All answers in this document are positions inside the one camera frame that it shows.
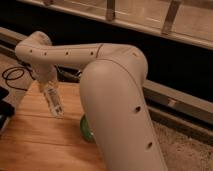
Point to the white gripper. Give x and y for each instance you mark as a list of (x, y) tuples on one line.
[(45, 74)]

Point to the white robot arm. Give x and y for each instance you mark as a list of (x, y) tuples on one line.
[(111, 96)]

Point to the green ceramic bowl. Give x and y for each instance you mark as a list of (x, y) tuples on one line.
[(85, 130)]

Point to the black device at left edge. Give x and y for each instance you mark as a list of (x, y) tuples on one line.
[(6, 109)]

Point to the metal window rail frame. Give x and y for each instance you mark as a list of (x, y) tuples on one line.
[(183, 112)]

